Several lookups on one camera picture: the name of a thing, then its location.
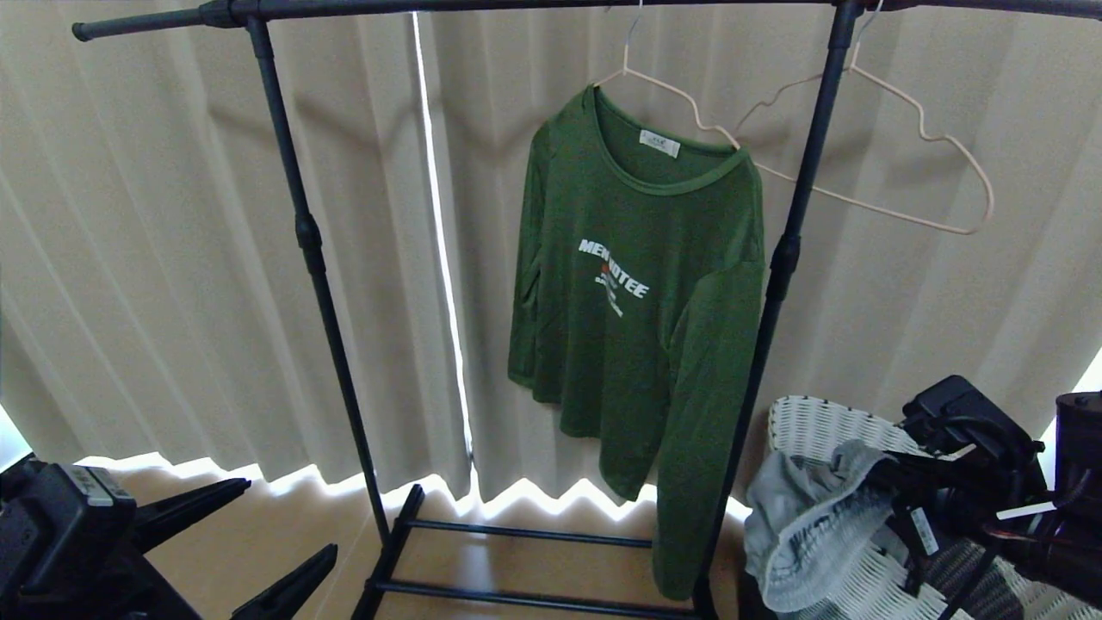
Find pale grey shorts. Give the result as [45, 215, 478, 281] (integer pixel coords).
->
[745, 439, 896, 614]

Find black clothes rack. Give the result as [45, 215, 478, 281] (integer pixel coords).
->
[71, 0, 1102, 620]

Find green long-sleeved shirt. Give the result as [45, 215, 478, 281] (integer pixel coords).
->
[508, 84, 767, 601]

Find black cable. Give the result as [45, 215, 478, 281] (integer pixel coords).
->
[937, 542, 1004, 620]

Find beige curtain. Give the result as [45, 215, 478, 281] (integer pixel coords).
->
[0, 0, 1102, 505]

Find pink clothes hanger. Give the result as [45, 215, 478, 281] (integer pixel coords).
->
[736, 0, 995, 236]
[594, 0, 741, 152]

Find white laundry basket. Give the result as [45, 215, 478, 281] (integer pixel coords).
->
[766, 394, 1064, 620]

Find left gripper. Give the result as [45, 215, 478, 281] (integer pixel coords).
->
[0, 478, 339, 620]

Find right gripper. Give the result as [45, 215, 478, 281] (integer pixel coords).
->
[864, 455, 1034, 569]

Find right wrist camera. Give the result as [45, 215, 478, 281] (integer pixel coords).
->
[900, 375, 1047, 470]

